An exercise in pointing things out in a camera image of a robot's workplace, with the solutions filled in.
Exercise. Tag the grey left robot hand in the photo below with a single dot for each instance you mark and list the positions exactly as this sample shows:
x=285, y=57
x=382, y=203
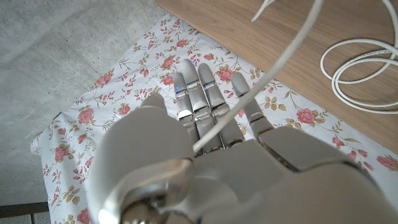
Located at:
x=248, y=177

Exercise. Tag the floral backdrop cloth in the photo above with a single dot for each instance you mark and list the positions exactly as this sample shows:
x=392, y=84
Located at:
x=130, y=87

